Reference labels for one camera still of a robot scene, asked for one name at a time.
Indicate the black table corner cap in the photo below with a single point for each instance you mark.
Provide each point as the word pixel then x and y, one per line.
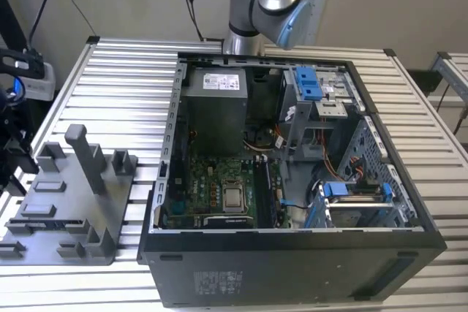
pixel 93 39
pixel 389 52

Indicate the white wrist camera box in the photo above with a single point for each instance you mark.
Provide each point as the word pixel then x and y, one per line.
pixel 42 82

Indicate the hard disk in blue carrier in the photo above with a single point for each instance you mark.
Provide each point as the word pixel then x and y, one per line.
pixel 351 213

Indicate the grey plastic parts rack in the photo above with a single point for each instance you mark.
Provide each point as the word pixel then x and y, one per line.
pixel 73 198

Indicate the black open PC case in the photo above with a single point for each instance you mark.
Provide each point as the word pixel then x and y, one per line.
pixel 292 272

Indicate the green motherboard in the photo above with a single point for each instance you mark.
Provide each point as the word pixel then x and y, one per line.
pixel 204 180

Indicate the blue plastic drive bracket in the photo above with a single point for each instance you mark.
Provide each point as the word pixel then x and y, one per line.
pixel 307 82

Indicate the dark green RAM stick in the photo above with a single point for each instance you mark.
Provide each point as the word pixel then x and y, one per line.
pixel 47 223
pixel 274 198

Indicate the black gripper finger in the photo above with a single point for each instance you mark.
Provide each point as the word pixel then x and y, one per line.
pixel 25 162
pixel 12 184

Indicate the grey power supply unit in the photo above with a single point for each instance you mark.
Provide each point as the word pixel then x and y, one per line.
pixel 215 118

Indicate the perforated metal disk cage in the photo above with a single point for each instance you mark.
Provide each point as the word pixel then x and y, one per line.
pixel 369 144

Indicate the black graphics card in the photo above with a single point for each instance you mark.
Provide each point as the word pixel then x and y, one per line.
pixel 226 221

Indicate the silver CPU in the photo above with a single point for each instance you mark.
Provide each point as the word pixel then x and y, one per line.
pixel 234 198

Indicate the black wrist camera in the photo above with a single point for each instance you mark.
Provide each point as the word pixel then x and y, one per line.
pixel 33 63

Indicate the metal slat side table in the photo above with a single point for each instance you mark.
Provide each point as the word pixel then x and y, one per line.
pixel 451 71

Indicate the grey metal disk bay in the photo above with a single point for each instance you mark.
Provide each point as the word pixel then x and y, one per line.
pixel 334 107

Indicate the black desk frame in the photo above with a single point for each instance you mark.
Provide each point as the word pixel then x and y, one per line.
pixel 12 19

